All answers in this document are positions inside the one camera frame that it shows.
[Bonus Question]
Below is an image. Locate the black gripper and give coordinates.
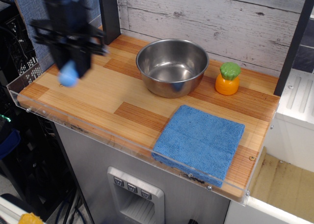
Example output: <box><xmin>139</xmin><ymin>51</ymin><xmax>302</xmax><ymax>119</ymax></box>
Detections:
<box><xmin>30</xmin><ymin>0</ymin><xmax>107</xmax><ymax>78</ymax></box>

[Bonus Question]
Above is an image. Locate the blue handled grey spoon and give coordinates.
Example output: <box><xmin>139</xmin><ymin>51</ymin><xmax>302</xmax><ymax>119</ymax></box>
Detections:
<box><xmin>58</xmin><ymin>60</ymin><xmax>79</xmax><ymax>87</ymax></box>

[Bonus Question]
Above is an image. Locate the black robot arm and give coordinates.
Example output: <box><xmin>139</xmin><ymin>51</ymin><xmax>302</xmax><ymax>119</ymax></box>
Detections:
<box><xmin>30</xmin><ymin>0</ymin><xmax>107</xmax><ymax>83</ymax></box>

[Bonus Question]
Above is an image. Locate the blue folded cloth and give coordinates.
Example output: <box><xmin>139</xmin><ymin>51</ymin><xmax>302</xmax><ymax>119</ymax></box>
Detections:
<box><xmin>152</xmin><ymin>105</ymin><xmax>245</xmax><ymax>188</ymax></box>

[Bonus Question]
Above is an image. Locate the blue fabric panel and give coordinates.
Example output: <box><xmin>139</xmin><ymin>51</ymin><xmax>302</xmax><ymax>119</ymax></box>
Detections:
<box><xmin>15</xmin><ymin>0</ymin><xmax>102</xmax><ymax>71</ymax></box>

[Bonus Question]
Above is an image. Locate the stainless steel bowl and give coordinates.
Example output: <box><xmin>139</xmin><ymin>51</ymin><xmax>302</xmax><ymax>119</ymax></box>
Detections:
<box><xmin>136</xmin><ymin>39</ymin><xmax>209</xmax><ymax>98</ymax></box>

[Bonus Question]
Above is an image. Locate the silver toy fridge cabinet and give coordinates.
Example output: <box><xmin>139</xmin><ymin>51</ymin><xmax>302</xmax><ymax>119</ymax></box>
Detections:
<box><xmin>56</xmin><ymin>125</ymin><xmax>230</xmax><ymax>224</ymax></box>

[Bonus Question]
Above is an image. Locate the orange toy carrot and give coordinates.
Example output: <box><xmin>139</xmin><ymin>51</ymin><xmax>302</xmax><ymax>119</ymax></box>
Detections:
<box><xmin>215</xmin><ymin>62</ymin><xmax>241</xmax><ymax>96</ymax></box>

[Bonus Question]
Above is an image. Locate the grey ice dispenser panel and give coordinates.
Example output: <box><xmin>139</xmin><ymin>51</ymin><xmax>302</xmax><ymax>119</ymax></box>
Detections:
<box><xmin>107</xmin><ymin>167</ymin><xmax>165</xmax><ymax>224</ymax></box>

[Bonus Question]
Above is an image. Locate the white toy sink unit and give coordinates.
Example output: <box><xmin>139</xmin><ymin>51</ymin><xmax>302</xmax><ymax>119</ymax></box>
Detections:
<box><xmin>225</xmin><ymin>69</ymin><xmax>314</xmax><ymax>224</ymax></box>

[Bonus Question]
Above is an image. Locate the black vertical post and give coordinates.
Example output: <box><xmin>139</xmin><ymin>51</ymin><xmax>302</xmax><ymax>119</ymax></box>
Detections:
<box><xmin>99</xmin><ymin>0</ymin><xmax>121</xmax><ymax>45</ymax></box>

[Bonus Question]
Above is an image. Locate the black right post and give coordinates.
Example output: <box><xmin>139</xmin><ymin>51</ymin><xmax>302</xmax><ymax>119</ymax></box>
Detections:
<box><xmin>273</xmin><ymin>0</ymin><xmax>314</xmax><ymax>96</ymax></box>

